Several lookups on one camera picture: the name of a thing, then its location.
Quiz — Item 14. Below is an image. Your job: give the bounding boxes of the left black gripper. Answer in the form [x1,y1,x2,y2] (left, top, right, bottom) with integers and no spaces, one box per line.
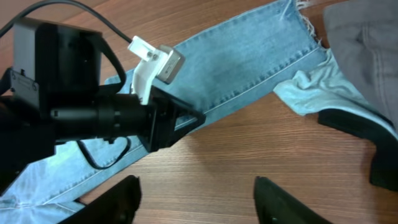
[96,87,206,152]

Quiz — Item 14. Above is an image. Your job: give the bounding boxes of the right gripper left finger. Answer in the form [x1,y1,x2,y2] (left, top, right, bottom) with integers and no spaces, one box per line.
[59,175,142,224]

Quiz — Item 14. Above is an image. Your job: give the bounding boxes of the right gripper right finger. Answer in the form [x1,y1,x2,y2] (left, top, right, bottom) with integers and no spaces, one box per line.
[253,176,331,224]

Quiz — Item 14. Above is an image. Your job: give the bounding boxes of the light blue denim jeans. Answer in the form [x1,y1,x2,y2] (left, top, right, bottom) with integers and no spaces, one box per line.
[1,0,326,224]

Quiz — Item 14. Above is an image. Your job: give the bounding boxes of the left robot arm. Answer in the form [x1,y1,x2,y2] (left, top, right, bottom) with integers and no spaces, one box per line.
[1,17,206,192]

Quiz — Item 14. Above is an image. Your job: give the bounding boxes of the black garment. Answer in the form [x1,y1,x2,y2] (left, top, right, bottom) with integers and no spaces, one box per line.
[317,108,398,192]

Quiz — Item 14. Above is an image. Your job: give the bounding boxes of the light blue t-shirt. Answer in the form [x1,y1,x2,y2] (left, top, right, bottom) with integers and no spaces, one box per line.
[274,49,397,138]

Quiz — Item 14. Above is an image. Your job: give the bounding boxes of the grey brown trousers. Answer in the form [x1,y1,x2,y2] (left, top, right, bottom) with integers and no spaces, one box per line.
[323,0,397,126]

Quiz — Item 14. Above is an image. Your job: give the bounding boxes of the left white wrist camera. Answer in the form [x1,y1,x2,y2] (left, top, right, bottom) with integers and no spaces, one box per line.
[128,36,185,105]

